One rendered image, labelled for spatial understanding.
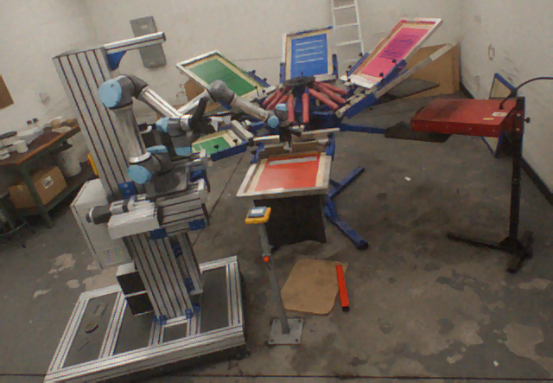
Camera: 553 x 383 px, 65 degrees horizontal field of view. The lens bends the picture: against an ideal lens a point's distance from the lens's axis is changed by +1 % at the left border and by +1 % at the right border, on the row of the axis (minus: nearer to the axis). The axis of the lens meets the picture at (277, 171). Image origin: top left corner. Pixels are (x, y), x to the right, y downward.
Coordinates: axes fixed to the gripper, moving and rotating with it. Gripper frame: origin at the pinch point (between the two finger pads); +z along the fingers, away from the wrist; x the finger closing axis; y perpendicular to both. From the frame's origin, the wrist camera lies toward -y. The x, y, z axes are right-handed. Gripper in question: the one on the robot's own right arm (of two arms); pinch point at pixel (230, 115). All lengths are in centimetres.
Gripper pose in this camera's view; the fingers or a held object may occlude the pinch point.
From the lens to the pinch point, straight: 196.2
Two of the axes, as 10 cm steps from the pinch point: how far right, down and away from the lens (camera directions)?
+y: 1.4, 9.4, 3.0
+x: -3.2, 3.3, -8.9
